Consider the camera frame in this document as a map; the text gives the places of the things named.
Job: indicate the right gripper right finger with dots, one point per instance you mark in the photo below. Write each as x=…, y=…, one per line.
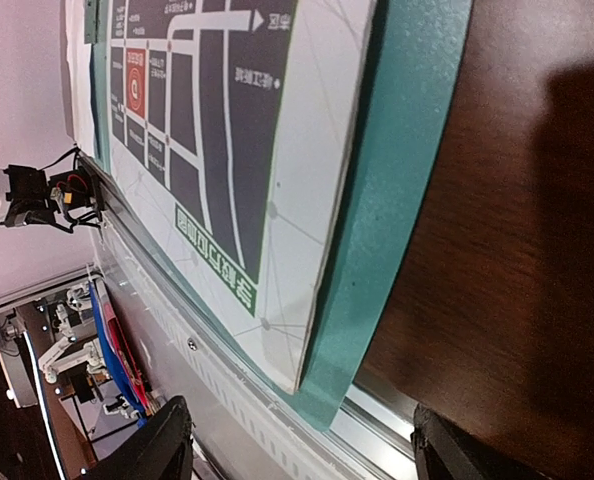
x=442, y=450

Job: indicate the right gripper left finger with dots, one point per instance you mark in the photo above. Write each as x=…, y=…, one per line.
x=162, y=449

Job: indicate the colourful printed leaflet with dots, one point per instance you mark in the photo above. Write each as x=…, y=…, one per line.
x=230, y=126

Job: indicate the teal file folder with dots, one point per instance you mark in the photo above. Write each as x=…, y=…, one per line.
x=410, y=71

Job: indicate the white printed paper sheet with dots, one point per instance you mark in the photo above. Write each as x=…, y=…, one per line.
x=78, y=58

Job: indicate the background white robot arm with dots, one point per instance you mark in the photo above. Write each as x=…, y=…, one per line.
x=120, y=352

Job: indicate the aluminium mounting rail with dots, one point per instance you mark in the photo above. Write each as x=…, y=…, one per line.
x=244, y=429

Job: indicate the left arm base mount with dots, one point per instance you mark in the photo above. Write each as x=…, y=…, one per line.
x=63, y=201

